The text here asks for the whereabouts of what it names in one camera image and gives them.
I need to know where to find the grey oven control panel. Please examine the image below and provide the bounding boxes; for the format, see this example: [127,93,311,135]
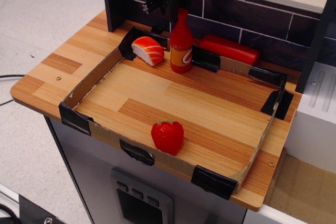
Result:
[110,169,174,224]

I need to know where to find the cardboard fence with black tape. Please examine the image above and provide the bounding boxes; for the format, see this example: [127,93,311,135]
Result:
[59,24,293,200]

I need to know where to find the salmon nigiri sushi toy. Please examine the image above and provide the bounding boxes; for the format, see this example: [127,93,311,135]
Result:
[131,36,165,66]

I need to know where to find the red toy strawberry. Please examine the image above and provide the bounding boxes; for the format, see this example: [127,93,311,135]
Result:
[151,120,184,156]

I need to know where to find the red hot sauce bottle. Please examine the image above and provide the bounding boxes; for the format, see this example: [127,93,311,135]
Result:
[170,8,193,73]

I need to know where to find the black cable on floor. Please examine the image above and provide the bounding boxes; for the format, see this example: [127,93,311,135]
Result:
[0,74,26,107]

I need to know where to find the white toy sink unit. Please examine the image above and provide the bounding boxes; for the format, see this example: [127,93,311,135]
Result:
[285,62,335,173]

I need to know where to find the black cable bottom left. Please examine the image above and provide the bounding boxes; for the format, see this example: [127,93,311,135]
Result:
[0,202,22,224]

